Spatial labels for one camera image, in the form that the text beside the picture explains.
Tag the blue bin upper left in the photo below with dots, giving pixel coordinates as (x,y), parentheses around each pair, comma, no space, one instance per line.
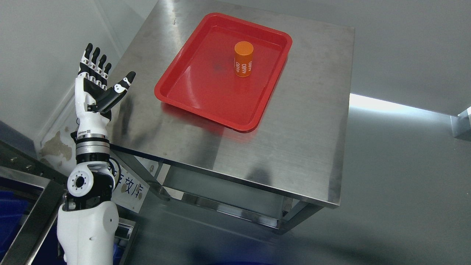
(22,220)

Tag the steel shelf frame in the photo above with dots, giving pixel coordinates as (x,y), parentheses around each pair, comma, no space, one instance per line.
(17,165)

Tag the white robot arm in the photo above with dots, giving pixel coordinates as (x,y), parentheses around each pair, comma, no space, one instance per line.
(88,219)

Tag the orange cylindrical capacitor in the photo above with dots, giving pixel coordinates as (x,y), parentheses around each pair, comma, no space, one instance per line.
(243,57)

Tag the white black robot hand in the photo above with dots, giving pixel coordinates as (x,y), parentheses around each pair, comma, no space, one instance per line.
(94,97)

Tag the red plastic tray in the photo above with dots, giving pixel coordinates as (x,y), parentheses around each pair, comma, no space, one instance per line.
(201,78)

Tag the stainless steel table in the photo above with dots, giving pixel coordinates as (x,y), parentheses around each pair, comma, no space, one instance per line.
(278,175)

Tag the white sign board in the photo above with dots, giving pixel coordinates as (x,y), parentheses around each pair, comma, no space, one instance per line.
(91,183)

